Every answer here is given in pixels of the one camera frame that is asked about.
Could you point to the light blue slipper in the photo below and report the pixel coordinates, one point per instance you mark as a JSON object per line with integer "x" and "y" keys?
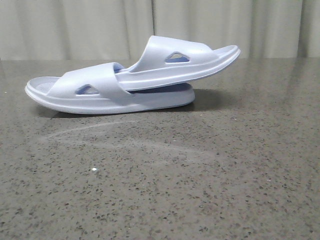
{"x": 169, "y": 61}
{"x": 96, "y": 90}

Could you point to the beige pleated curtain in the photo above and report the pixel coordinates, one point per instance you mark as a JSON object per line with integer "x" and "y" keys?
{"x": 119, "y": 29}

